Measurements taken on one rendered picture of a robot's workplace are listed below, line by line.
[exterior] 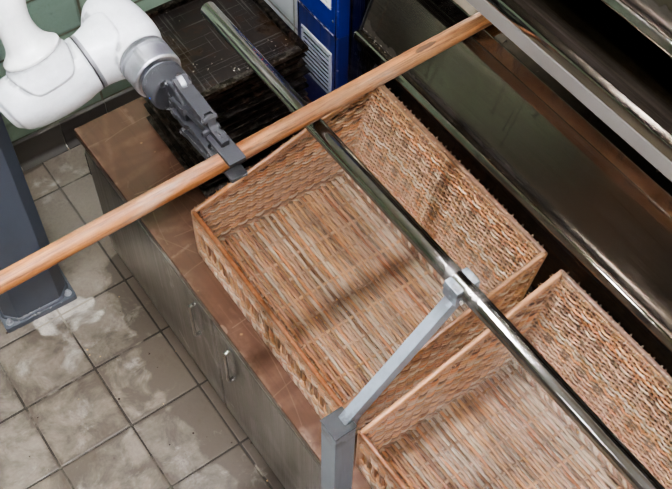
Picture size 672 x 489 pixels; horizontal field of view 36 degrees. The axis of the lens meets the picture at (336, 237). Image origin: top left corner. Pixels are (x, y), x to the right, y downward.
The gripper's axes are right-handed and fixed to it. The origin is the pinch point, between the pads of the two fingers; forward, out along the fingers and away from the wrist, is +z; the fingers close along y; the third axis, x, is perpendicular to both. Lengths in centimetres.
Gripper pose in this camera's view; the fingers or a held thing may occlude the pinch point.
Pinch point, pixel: (227, 156)
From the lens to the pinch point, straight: 161.9
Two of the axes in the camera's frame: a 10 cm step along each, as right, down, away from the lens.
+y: -0.1, 5.7, 8.2
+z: 5.9, 6.7, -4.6
